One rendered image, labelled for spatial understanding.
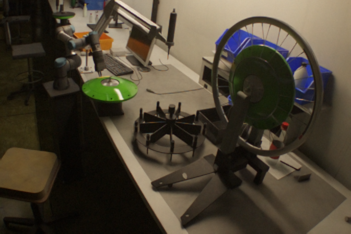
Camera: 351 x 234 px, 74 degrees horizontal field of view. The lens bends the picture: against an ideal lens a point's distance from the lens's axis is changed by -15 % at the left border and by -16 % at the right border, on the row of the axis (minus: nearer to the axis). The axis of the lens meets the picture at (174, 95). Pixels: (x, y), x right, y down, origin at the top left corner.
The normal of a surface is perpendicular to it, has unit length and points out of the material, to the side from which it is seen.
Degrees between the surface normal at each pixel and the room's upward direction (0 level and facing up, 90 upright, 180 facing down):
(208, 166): 18
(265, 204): 0
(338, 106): 90
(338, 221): 0
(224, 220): 0
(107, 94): 23
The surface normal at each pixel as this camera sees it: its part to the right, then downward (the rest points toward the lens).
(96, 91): -0.04, -0.70
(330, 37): -0.87, 0.11
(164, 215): 0.13, -0.89
